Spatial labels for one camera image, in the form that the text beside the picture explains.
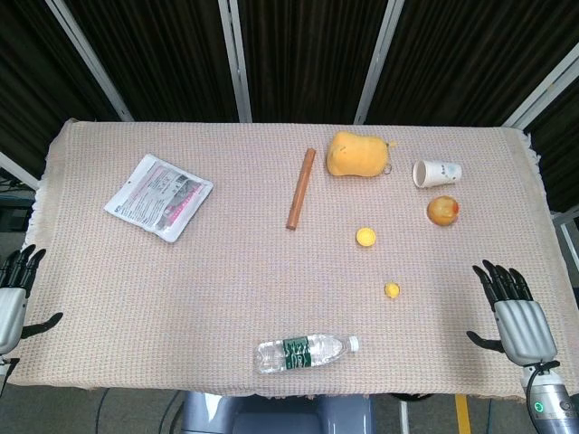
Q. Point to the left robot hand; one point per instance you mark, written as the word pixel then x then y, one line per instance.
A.
pixel 11 312

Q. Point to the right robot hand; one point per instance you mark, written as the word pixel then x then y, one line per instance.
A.
pixel 524 325

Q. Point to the small yellow toy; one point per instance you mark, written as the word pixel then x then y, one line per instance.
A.
pixel 392 290

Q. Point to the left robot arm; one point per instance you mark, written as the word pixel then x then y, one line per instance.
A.
pixel 4 370

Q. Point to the yellow plush toy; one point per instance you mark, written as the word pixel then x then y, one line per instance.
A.
pixel 357 153

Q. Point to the orange translucent ball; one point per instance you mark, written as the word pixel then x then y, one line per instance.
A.
pixel 442 211

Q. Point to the white table leg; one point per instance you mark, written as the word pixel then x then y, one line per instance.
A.
pixel 404 418

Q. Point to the dark pleated curtain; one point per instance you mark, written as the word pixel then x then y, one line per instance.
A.
pixel 475 54
pixel 307 54
pixel 561 158
pixel 172 54
pixel 27 68

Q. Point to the white paper cup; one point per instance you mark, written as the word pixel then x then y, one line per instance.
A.
pixel 441 173

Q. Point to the white printed plastic pouch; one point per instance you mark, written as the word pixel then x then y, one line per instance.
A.
pixel 156 196

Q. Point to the metal keyring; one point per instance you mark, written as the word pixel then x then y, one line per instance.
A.
pixel 388 170

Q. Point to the beige woven tablecloth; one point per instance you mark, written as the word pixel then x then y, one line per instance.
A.
pixel 226 280

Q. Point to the clear water bottle green label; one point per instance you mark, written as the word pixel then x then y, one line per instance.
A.
pixel 296 353

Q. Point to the brown wooden stick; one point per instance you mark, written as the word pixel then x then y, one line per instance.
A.
pixel 300 190

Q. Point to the grey robot torso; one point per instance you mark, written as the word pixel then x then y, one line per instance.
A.
pixel 271 416

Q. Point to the white metal rack frame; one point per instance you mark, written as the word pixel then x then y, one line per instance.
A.
pixel 567 235

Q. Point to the white frame post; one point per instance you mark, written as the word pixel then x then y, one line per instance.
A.
pixel 18 169
pixel 379 59
pixel 543 86
pixel 90 61
pixel 236 59

